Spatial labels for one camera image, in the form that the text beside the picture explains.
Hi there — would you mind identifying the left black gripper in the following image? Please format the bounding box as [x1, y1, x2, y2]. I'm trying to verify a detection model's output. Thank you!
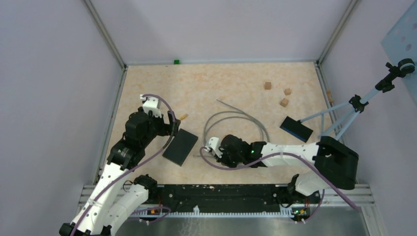
[141, 110, 180, 147]

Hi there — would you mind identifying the grey ethernet cable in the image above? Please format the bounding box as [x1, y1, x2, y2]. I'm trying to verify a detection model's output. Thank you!
[193, 99, 270, 159]

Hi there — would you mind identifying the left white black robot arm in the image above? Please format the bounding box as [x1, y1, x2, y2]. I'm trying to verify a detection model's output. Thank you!
[59, 107, 180, 236]

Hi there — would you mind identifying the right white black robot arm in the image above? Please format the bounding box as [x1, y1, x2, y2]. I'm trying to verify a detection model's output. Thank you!
[205, 135, 358, 203]

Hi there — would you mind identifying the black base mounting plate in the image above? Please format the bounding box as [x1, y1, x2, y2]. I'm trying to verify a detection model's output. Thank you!
[146, 184, 321, 213]

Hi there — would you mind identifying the wooden cube near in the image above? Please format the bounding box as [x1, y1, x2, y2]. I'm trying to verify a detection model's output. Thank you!
[280, 98, 289, 107]

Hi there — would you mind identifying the wooden cube middle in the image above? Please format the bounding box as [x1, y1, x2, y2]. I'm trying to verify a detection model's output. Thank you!
[284, 88, 292, 96]

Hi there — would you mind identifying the light blue tripod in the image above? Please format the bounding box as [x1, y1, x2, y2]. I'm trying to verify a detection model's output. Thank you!
[299, 59, 416, 140]

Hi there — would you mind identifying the light blue perforated panel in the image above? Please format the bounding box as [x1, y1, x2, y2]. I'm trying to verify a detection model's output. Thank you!
[380, 1, 417, 105]

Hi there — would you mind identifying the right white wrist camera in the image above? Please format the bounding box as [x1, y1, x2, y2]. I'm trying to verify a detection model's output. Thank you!
[206, 137, 221, 156]

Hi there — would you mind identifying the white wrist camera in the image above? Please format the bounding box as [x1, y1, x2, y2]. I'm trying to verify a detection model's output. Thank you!
[206, 137, 221, 156]
[140, 94, 162, 118]

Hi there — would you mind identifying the black network switch box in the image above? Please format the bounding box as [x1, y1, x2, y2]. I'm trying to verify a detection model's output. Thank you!
[162, 129, 198, 167]

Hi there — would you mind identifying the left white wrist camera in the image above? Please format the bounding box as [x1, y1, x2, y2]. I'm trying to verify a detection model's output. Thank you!
[140, 94, 162, 118]

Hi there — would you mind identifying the black blue switch box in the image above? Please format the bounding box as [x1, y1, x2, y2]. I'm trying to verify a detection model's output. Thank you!
[280, 116, 313, 143]

